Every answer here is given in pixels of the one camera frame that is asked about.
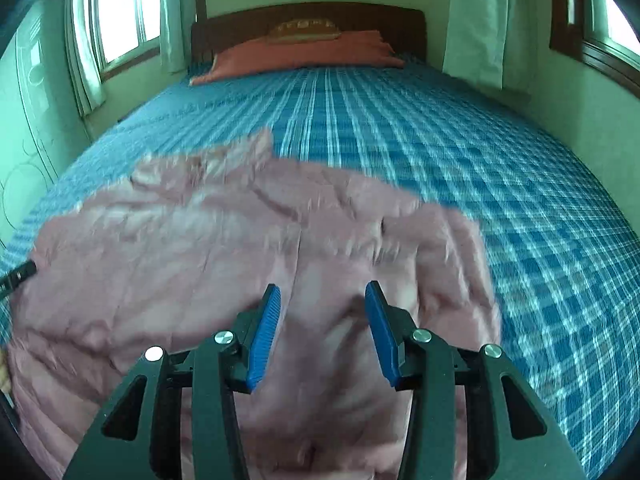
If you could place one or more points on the pink puffer jacket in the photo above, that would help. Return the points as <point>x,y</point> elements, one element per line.
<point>200,260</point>

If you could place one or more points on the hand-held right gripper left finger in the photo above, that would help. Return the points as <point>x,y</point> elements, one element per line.
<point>262,340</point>

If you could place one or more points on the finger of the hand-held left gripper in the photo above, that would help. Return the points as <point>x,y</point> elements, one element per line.
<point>20,276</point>

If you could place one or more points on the red pillow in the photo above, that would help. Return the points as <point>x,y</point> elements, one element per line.
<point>300,57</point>

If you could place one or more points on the white curtain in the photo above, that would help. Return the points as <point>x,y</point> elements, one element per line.
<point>172,20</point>
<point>82,60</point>
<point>472,25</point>

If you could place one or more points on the dark wooden headboard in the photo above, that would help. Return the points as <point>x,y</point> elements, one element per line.
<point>225,30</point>

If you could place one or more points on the brown framed window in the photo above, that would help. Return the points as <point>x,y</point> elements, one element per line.
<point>600,25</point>

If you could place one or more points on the blue plaid bed sheet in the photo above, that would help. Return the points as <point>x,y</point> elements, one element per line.
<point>450,160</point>

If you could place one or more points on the brown embroidered cushion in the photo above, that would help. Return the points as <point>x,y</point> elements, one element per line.
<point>305,30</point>

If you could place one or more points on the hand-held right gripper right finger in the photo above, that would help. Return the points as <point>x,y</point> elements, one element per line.
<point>382,335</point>

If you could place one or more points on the white wardrobe with swirl pattern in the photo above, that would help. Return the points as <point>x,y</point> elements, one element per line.
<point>30,125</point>

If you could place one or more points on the light framed window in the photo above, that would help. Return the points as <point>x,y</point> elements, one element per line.
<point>125,15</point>

